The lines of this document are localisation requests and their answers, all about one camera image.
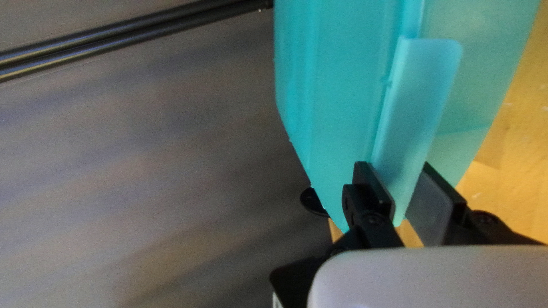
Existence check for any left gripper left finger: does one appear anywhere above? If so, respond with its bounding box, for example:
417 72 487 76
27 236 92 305
270 162 406 308

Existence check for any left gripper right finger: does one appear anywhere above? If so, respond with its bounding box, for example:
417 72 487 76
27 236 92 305
404 163 545 248

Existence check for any translucent teal lunch box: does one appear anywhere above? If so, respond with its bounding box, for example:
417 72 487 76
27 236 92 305
274 0 541 234

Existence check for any black frame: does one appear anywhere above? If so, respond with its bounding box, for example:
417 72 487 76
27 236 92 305
0 0 274 84

